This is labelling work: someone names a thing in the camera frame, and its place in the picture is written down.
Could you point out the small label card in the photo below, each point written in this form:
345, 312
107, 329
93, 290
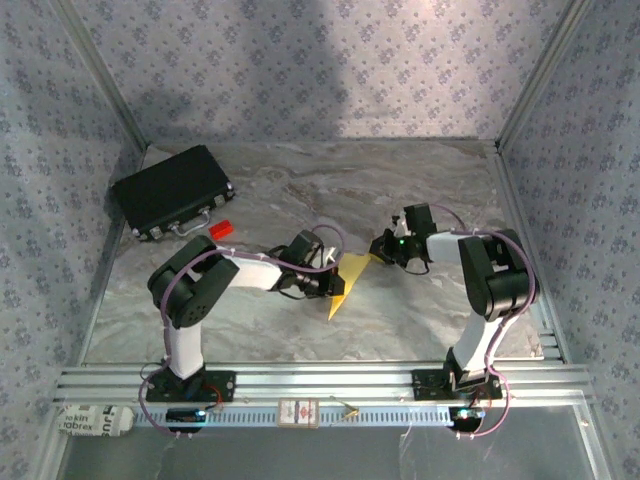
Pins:
298, 413

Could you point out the aluminium side rail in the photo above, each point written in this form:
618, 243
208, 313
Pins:
512, 200
107, 260

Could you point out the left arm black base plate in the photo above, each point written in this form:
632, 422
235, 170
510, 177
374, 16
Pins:
222, 387

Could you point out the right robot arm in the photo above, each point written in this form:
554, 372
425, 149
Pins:
500, 280

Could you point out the red block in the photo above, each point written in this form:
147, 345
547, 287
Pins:
221, 229

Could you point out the aluminium corner post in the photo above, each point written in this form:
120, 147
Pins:
542, 75
104, 75

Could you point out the small brass clip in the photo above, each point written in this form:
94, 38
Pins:
351, 413

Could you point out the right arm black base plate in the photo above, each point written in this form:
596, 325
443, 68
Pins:
427, 385

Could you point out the black briefcase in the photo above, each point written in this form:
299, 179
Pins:
170, 192

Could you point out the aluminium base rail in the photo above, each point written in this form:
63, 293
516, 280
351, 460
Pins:
325, 382

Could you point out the yellow cloth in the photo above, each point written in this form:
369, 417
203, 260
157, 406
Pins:
350, 275

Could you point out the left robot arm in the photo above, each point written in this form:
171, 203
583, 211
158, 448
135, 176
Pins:
195, 290

